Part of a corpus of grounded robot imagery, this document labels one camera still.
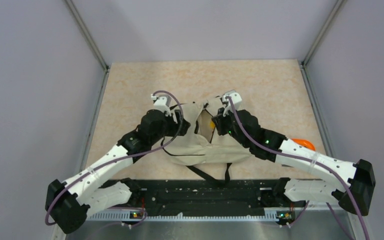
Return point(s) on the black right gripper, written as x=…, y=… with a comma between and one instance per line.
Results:
x=219, y=120

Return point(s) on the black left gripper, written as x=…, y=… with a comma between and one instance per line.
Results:
x=175, y=126

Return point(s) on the yellow eraser block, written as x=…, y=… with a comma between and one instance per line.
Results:
x=212, y=125

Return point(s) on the cream canvas backpack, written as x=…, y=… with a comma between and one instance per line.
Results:
x=203, y=145

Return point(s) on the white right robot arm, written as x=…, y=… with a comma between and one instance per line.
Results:
x=350, y=184

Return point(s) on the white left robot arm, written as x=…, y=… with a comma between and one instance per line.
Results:
x=70, y=202

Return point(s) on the orange tape roll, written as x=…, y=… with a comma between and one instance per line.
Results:
x=305, y=143

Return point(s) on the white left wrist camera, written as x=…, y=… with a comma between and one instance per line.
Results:
x=162, y=104

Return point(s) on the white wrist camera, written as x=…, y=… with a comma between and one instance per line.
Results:
x=162, y=104
x=232, y=101

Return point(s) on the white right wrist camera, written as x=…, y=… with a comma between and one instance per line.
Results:
x=232, y=101

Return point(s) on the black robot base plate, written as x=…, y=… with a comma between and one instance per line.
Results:
x=198, y=198

